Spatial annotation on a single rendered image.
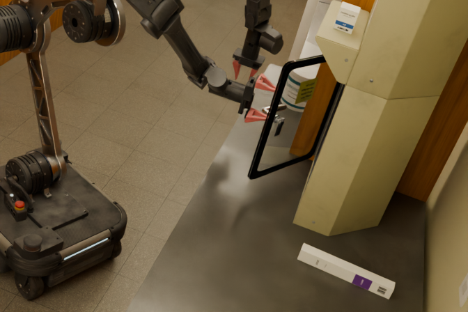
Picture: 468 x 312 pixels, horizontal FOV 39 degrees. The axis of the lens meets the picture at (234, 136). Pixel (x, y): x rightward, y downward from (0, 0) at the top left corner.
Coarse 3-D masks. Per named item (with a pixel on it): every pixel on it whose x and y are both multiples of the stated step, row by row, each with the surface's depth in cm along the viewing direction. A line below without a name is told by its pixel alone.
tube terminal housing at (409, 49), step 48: (384, 0) 156; (432, 0) 154; (384, 48) 161; (432, 48) 164; (384, 96) 167; (432, 96) 177; (336, 144) 177; (384, 144) 179; (336, 192) 184; (384, 192) 193
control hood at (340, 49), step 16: (336, 16) 180; (368, 16) 188; (320, 32) 167; (336, 32) 170; (352, 32) 173; (320, 48) 166; (336, 48) 165; (352, 48) 164; (336, 64) 167; (352, 64) 166; (336, 80) 169
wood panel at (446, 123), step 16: (352, 0) 195; (368, 0) 194; (464, 48) 193; (464, 64) 196; (448, 80) 199; (464, 80) 198; (448, 96) 201; (464, 96) 200; (432, 112) 205; (448, 112) 204; (464, 112) 202; (432, 128) 208; (448, 128) 206; (416, 144) 212; (432, 144) 210; (448, 144) 209; (416, 160) 214; (432, 160) 213; (416, 176) 217; (432, 176) 215; (400, 192) 221; (416, 192) 220
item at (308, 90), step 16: (320, 64) 188; (288, 80) 181; (304, 80) 187; (320, 80) 193; (288, 96) 186; (304, 96) 192; (320, 96) 198; (288, 112) 190; (304, 112) 197; (320, 112) 204; (272, 128) 189; (288, 128) 196; (304, 128) 202; (272, 144) 194; (288, 144) 201; (304, 144) 208; (272, 160) 200; (288, 160) 207
